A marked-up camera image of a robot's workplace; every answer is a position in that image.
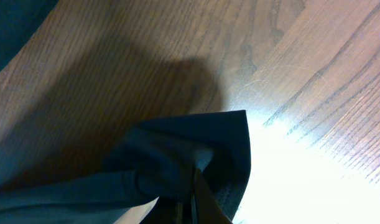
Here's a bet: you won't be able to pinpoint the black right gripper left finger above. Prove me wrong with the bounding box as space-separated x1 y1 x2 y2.
141 198 192 224

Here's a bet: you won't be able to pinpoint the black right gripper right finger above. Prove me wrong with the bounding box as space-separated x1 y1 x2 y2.
193 169 232 224

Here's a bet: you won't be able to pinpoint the black leggings with red waistband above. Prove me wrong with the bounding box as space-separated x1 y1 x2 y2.
0 1 251 223

